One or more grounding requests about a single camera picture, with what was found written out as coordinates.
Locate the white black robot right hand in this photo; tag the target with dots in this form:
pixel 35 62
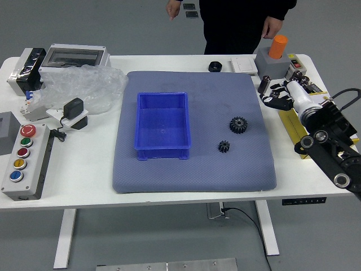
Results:
pixel 300 96

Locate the person's left hand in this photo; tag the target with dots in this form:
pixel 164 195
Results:
pixel 272 26

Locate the person's right hand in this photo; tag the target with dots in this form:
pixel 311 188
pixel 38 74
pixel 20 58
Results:
pixel 172 11

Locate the big black gear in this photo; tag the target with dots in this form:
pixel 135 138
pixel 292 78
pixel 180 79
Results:
pixel 234 128

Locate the small black gear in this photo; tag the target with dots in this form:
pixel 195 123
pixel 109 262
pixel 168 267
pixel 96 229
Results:
pixel 224 146

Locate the blue plastic bin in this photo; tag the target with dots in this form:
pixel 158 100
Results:
pixel 162 127

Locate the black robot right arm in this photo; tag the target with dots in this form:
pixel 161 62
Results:
pixel 330 158

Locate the person's left forearm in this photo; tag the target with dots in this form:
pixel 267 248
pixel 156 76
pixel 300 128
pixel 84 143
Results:
pixel 283 9

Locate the yellow white cardboard box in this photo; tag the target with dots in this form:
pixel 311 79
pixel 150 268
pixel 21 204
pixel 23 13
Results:
pixel 290 124

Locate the black round nut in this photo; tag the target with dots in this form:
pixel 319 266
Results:
pixel 212 67

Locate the grey distribution box clear cover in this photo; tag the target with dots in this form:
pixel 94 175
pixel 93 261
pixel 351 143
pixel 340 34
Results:
pixel 73 56

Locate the grey under-table control box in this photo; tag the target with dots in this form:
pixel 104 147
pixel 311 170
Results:
pixel 213 210

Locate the plain grey box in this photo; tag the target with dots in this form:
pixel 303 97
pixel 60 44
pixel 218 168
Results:
pixel 9 127

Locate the black yellow small component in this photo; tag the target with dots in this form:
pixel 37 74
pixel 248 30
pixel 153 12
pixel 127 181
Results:
pixel 315 88

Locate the dark floor plate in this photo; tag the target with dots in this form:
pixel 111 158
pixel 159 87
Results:
pixel 192 14
pixel 189 6

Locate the orange cylinder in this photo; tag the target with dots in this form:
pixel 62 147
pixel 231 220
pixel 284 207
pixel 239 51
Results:
pixel 277 46

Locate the person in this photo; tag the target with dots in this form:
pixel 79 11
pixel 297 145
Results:
pixel 234 25

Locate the grey block holder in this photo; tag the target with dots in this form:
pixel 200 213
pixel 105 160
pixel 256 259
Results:
pixel 270 67

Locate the black table control panel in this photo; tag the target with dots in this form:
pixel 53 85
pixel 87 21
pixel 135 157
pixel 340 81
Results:
pixel 304 201

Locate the clear plastic bag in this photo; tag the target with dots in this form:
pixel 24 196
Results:
pixel 84 84

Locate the grey-blue padded mat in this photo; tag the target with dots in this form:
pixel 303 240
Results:
pixel 211 169

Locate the white table leg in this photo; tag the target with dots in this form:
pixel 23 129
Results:
pixel 268 226
pixel 66 234

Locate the black power adapter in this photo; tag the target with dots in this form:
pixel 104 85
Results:
pixel 73 107

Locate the white black adapter socket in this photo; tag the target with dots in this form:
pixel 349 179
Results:
pixel 67 122

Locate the white blue circuit breaker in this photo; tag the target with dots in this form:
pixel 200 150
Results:
pixel 36 113

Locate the grey five-button control station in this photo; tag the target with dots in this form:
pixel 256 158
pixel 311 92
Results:
pixel 34 169

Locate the silver metal plate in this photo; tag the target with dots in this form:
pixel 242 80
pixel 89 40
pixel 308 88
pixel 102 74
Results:
pixel 169 265

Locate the white red-black button switch box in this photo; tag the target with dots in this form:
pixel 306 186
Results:
pixel 296 63

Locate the white wall switch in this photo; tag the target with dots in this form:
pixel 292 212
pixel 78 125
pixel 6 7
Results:
pixel 244 65

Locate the white black enclosure box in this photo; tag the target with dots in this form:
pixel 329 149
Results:
pixel 28 67

